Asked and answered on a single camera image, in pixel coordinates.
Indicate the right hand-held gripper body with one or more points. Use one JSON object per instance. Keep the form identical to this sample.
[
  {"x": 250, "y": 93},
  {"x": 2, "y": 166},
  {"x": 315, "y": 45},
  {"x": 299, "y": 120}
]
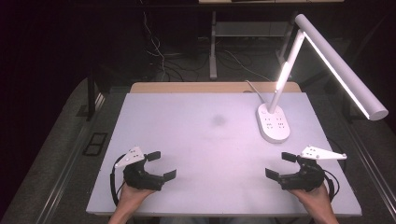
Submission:
[{"x": 306, "y": 179}]

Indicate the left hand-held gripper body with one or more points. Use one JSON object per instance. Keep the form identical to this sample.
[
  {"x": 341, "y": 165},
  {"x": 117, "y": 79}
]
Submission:
[{"x": 140, "y": 179}]

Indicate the person's left hand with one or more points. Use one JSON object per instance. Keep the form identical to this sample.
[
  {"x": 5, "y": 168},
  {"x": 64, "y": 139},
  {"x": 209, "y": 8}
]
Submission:
[{"x": 132, "y": 197}]

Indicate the person's right hand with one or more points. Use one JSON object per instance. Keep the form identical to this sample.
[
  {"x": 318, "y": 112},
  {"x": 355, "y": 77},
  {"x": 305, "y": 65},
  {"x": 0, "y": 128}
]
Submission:
[{"x": 316, "y": 199}]

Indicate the white desk lamp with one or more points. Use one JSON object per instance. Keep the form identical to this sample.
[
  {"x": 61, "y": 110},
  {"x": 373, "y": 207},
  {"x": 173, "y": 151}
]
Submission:
[{"x": 274, "y": 124}]

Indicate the black metal stand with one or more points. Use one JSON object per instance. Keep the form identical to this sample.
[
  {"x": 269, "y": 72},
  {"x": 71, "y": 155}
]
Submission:
[{"x": 91, "y": 93}]

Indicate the grey metal table frame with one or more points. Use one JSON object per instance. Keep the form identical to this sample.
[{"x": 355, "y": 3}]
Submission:
[{"x": 213, "y": 56}]

